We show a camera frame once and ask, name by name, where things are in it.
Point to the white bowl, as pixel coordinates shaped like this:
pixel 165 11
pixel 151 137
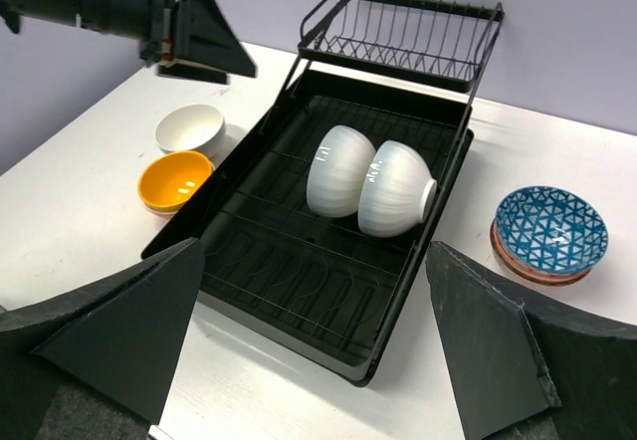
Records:
pixel 338 171
pixel 199 128
pixel 397 193

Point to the brown bowl under blue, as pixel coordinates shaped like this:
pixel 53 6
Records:
pixel 526 272

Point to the blue patterned bowl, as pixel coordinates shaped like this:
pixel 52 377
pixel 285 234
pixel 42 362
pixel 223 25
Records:
pixel 551 230

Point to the yellow bowl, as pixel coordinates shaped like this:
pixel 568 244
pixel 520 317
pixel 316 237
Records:
pixel 170 181

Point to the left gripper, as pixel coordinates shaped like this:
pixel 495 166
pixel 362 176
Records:
pixel 192 42

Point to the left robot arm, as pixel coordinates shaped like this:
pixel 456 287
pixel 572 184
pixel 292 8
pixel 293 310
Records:
pixel 56 11

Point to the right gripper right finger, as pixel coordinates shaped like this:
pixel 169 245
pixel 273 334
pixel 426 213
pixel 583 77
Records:
pixel 525 366

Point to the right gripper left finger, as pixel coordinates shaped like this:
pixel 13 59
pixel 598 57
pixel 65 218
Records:
pixel 97 362

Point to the black dish rack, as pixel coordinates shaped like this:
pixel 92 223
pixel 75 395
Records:
pixel 316 223

